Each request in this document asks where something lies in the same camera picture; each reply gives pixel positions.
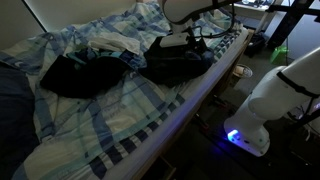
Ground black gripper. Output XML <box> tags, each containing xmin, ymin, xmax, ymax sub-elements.
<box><xmin>181</xmin><ymin>25</ymin><xmax>208</xmax><ymax>52</ymax></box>

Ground dark blue jeans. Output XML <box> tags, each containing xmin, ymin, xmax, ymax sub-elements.
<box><xmin>137</xmin><ymin>33</ymin><xmax>216</xmax><ymax>89</ymax></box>

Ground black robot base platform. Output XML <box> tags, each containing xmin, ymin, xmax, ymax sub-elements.
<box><xmin>196</xmin><ymin>96</ymin><xmax>320</xmax><ymax>180</ymax></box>

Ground black bag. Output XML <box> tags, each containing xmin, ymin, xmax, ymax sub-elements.
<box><xmin>244</xmin><ymin>31</ymin><xmax>268</xmax><ymax>58</ymax></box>

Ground white desk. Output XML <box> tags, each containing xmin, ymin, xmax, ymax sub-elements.
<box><xmin>226</xmin><ymin>0</ymin><xmax>284</xmax><ymax>33</ymax></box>

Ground white garment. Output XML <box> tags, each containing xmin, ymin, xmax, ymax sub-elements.
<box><xmin>87</xmin><ymin>31</ymin><xmax>143</xmax><ymax>56</ymax></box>

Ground white mattress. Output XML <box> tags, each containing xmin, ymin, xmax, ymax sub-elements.
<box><xmin>103</xmin><ymin>28</ymin><xmax>251</xmax><ymax>180</ymax></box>

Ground green plastic container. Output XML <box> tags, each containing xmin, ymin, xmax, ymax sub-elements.
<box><xmin>269</xmin><ymin>44</ymin><xmax>290</xmax><ymax>66</ymax></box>

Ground teal striped garment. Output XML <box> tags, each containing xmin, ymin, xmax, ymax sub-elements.
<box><xmin>65</xmin><ymin>45</ymin><xmax>134</xmax><ymax>68</ymax></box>

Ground blue checked duvet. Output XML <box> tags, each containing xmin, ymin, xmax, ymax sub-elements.
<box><xmin>0</xmin><ymin>2</ymin><xmax>243</xmax><ymax>180</ymax></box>

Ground black garment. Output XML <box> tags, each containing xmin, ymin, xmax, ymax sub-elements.
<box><xmin>39</xmin><ymin>54</ymin><xmax>132</xmax><ymax>100</ymax></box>

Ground black stand bar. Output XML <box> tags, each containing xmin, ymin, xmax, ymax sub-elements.
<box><xmin>289</xmin><ymin>108</ymin><xmax>320</xmax><ymax>133</ymax></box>

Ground dark navy garment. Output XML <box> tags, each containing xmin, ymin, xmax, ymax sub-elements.
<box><xmin>0</xmin><ymin>61</ymin><xmax>42</xmax><ymax>180</ymax></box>

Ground wooden bed frame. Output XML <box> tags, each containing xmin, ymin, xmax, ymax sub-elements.
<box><xmin>133</xmin><ymin>31</ymin><xmax>255</xmax><ymax>180</ymax></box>

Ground red handled clamp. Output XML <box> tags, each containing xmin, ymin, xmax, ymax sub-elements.
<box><xmin>213</xmin><ymin>94</ymin><xmax>232</xmax><ymax>108</ymax></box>
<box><xmin>195</xmin><ymin>113</ymin><xmax>212</xmax><ymax>132</ymax></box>

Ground black frame stand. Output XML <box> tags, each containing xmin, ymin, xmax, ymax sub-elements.
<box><xmin>264</xmin><ymin>0</ymin><xmax>320</xmax><ymax>51</ymax></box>

